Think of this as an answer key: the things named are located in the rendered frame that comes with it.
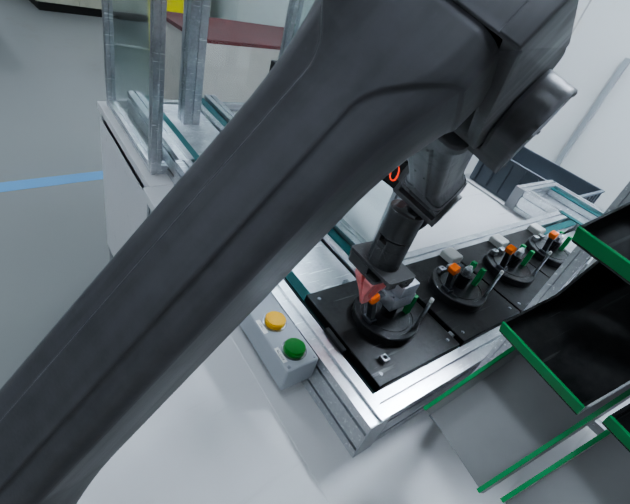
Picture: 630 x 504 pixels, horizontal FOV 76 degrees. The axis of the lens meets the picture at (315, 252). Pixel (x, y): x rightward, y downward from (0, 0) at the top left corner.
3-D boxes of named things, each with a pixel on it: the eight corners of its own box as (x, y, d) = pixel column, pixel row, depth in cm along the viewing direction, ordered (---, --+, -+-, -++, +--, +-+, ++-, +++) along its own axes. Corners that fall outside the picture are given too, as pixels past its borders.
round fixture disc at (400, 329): (381, 355, 76) (385, 349, 75) (338, 304, 84) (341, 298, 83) (428, 333, 84) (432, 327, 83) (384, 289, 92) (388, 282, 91)
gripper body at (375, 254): (373, 247, 73) (389, 214, 69) (412, 284, 67) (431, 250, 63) (347, 253, 69) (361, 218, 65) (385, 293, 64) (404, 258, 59)
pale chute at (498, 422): (483, 494, 58) (479, 493, 55) (429, 412, 67) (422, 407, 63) (651, 384, 56) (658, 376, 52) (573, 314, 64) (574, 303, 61)
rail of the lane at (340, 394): (352, 458, 70) (373, 426, 64) (173, 190, 121) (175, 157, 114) (374, 444, 74) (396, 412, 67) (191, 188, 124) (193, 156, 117)
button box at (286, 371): (280, 391, 72) (287, 371, 69) (230, 310, 84) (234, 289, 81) (311, 377, 77) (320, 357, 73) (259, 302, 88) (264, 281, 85)
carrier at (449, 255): (460, 347, 86) (489, 307, 79) (386, 275, 100) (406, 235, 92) (516, 317, 100) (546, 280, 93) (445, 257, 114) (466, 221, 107)
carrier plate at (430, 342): (376, 393, 71) (380, 386, 70) (303, 301, 85) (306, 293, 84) (455, 350, 85) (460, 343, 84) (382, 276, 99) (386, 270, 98)
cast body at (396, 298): (389, 312, 78) (403, 286, 74) (374, 297, 80) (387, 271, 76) (417, 301, 83) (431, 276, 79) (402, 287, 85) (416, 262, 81)
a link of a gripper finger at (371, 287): (360, 281, 78) (378, 243, 72) (384, 306, 74) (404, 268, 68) (333, 288, 74) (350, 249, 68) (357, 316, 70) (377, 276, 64)
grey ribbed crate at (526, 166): (550, 232, 229) (576, 198, 215) (466, 177, 264) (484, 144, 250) (581, 222, 253) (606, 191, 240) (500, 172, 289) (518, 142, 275)
